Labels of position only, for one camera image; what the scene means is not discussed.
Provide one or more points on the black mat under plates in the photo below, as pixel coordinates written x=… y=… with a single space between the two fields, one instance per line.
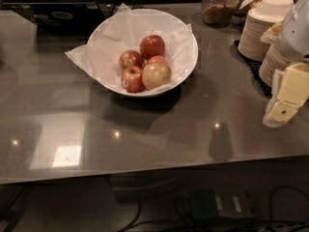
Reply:
x=254 y=67

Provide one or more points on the near paper plate stack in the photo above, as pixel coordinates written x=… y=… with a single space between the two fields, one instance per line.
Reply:
x=273 y=61

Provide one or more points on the black box under table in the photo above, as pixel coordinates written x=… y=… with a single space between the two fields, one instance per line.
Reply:
x=216 y=205

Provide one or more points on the red apple left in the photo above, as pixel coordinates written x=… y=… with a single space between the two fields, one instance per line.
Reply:
x=130 y=58

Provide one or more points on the paper plate stack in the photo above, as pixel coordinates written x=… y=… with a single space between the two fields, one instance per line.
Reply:
x=273 y=61
x=258 y=20

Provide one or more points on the red apple middle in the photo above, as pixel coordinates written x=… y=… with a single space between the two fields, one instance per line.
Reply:
x=157 y=59

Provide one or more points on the white bowl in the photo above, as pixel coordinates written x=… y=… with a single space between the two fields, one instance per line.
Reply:
x=106 y=78

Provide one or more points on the red apple with sticker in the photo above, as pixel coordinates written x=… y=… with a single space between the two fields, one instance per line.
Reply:
x=132 y=79

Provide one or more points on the far paper plate stack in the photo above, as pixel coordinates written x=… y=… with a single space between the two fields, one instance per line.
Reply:
x=258 y=20

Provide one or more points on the yellow-green apple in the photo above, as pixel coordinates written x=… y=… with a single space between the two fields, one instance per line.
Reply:
x=155 y=75

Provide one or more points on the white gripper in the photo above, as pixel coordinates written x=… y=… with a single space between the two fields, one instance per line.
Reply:
x=295 y=33

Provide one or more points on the glass jar of grains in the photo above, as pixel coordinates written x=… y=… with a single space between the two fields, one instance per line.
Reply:
x=218 y=13

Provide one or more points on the black cooktop panel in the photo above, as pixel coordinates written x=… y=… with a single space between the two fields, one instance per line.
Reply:
x=64 y=19

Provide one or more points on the dark red apple back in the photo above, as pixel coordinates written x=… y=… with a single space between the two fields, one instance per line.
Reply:
x=151 y=46

